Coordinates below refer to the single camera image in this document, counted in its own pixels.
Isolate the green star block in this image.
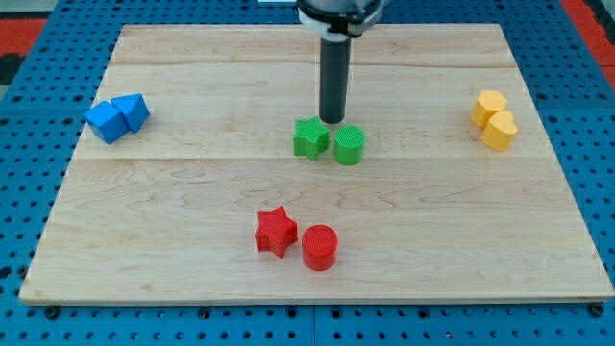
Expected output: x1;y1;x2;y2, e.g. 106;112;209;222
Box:
293;116;330;161

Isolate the yellow hexagon block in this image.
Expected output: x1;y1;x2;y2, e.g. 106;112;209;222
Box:
469;90;507;128

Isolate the blue cube block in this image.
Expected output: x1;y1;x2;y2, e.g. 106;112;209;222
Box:
85;101;129;144

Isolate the wooden board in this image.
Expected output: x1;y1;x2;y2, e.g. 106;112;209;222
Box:
20;24;614;306

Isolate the red star block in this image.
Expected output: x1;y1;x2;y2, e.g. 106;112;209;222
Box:
255;206;298;258

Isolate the green cylinder block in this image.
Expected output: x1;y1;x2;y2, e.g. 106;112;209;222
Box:
334;125;365;165

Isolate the red cylinder block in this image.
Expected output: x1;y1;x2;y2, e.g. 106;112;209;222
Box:
302;224;338;271

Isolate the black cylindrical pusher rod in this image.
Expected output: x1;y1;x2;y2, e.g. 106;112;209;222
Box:
319;39;351;124

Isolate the yellow heart block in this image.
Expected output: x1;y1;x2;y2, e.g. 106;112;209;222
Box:
480;111;519;152

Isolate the blue triangular prism block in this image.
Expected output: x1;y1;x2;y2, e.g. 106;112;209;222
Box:
111;94;150;133

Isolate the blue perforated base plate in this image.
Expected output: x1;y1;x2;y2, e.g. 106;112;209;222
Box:
1;0;614;345

